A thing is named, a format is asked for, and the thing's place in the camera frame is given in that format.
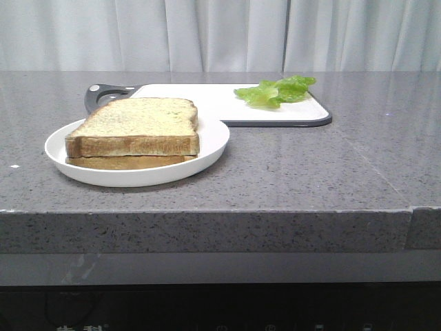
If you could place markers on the white cutting board grey rim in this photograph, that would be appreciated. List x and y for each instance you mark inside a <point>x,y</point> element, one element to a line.
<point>218,101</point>

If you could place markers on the white curtain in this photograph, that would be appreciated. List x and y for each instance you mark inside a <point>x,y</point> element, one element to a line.
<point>220,36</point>

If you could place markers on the black appliance control panel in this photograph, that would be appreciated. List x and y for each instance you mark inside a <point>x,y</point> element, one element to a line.
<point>288,306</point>

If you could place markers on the white round plate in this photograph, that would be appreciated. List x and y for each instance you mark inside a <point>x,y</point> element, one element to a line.
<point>213,136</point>

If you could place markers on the toasted bread slice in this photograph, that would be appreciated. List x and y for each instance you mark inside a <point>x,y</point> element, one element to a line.
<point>128,162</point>
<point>149,126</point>

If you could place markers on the green lettuce leaf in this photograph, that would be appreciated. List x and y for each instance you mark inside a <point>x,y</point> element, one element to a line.
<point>271,94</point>

